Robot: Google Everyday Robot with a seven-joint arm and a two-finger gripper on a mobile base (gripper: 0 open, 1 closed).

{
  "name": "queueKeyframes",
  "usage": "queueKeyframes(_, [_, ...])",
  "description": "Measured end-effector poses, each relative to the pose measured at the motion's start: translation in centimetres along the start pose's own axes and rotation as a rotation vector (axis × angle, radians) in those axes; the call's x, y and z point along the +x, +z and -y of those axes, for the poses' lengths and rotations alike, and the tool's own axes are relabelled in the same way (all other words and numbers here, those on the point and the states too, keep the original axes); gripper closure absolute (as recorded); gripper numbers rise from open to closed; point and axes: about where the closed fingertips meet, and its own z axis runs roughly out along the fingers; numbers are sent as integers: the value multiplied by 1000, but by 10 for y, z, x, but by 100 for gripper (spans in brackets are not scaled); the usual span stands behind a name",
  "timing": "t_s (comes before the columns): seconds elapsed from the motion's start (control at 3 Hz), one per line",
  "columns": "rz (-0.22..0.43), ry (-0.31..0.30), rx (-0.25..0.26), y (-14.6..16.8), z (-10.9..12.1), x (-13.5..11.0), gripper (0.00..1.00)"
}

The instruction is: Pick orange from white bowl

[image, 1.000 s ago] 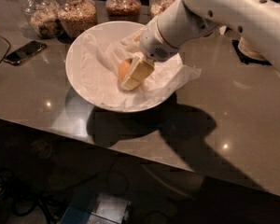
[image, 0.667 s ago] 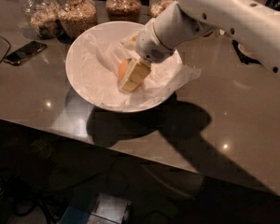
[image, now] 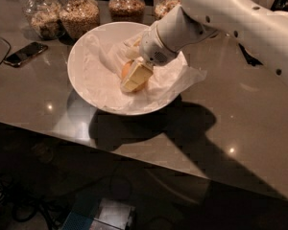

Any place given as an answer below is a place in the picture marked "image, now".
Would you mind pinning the white tissue paper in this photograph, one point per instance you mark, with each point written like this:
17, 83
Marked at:
103, 63

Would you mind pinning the white bowl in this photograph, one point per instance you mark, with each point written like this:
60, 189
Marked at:
111, 31

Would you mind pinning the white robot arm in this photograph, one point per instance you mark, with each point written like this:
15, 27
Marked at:
262, 32

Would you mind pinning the glass jar of light cereal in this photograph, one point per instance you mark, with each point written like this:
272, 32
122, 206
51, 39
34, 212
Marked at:
163, 7

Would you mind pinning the glass jar of brown granola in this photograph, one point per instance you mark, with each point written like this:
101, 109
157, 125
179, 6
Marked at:
127, 10

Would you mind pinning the black smartphone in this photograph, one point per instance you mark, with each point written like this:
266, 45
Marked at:
24, 54

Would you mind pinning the black mat under plates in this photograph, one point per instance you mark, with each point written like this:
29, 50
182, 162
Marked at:
249, 59

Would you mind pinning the glass jar of grains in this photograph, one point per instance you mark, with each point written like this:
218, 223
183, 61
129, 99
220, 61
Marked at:
79, 17

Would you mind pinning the orange fruit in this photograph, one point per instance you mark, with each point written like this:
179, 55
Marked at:
125, 70

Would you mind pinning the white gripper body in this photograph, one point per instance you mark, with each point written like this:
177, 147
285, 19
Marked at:
151, 48

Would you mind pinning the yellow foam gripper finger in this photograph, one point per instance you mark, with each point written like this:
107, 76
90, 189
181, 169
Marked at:
132, 51
139, 73

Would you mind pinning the grey box under table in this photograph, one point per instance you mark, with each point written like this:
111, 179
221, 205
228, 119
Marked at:
100, 214

